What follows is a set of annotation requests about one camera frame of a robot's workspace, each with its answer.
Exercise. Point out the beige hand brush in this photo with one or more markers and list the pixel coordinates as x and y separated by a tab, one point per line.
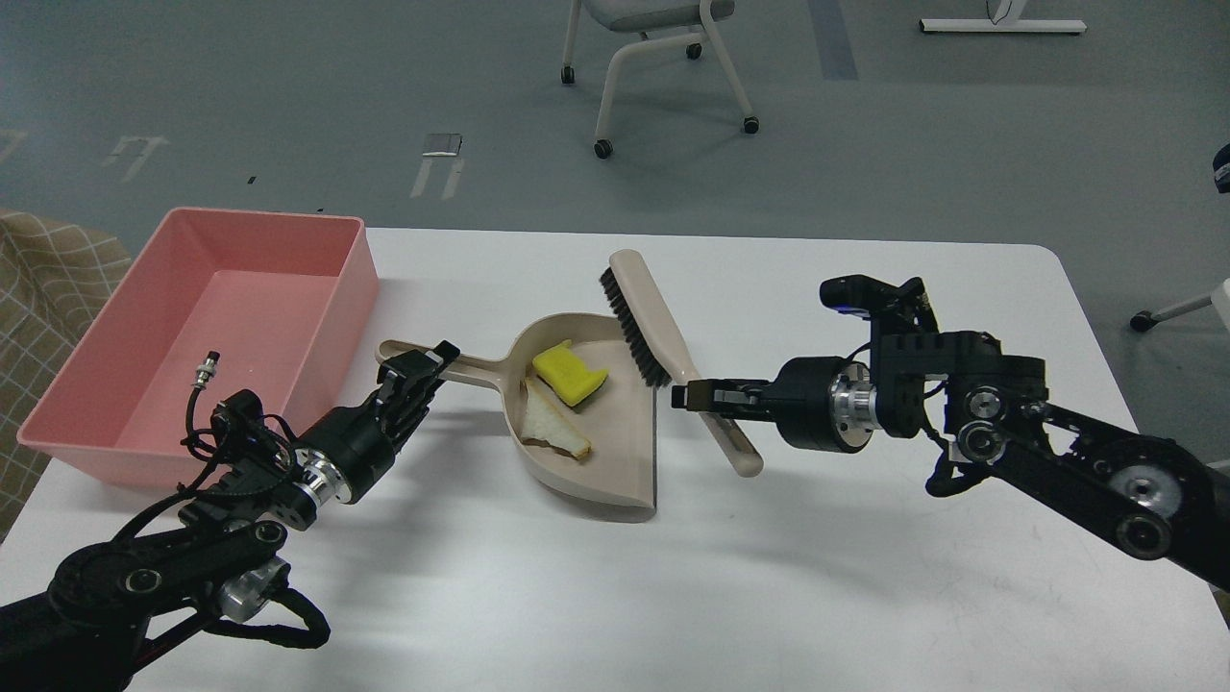
660	352

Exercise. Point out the white caster leg base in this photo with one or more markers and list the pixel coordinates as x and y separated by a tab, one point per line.
1217	298

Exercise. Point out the yellow sponge piece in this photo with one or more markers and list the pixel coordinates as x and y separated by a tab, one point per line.
570	378

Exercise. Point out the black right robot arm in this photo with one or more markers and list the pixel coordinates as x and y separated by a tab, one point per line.
989	412

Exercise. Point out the toast bread slice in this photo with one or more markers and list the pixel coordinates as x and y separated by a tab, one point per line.
543	422

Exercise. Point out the pink plastic bin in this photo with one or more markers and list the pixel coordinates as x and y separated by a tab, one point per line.
282	298

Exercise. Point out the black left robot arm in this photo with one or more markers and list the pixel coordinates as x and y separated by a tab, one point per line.
206	559

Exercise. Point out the white desk foot bar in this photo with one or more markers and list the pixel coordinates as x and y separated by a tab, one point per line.
1007	18

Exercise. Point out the grey floor outlet plate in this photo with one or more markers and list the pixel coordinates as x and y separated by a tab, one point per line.
442	145

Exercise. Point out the beige checkered cloth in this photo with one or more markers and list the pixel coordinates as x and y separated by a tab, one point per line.
55	279

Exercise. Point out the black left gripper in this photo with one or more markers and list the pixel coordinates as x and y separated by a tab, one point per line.
355	446

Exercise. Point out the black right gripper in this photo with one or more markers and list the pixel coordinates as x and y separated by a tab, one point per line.
820	404

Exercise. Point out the beige plastic dustpan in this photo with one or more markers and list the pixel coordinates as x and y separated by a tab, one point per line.
619	471

